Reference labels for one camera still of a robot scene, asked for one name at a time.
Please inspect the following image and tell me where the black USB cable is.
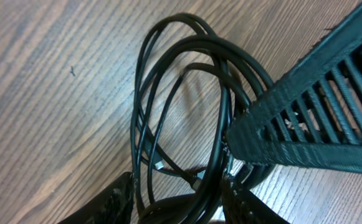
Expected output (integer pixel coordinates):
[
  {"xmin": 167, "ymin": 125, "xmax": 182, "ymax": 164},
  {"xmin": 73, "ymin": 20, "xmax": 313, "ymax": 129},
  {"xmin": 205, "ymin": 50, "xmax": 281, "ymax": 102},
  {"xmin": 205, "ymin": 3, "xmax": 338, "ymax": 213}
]
[{"xmin": 130, "ymin": 12, "xmax": 277, "ymax": 224}]

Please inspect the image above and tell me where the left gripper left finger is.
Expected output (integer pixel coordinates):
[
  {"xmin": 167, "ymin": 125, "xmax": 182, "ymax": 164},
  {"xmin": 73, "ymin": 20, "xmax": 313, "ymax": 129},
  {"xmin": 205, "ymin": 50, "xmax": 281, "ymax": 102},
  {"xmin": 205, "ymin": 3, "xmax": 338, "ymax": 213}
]
[{"xmin": 59, "ymin": 172, "xmax": 134, "ymax": 224}]

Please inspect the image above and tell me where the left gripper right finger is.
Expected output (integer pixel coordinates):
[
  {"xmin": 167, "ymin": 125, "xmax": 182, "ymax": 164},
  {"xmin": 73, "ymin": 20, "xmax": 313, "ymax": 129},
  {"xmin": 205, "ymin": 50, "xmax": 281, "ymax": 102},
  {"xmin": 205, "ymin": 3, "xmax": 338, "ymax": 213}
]
[{"xmin": 221, "ymin": 175, "xmax": 289, "ymax": 224}]

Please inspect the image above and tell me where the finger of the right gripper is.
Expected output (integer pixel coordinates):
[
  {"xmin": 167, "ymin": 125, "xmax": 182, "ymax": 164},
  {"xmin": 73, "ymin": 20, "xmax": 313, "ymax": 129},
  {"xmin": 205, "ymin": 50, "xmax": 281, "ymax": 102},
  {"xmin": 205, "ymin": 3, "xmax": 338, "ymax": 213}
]
[{"xmin": 226, "ymin": 3, "xmax": 362, "ymax": 174}]

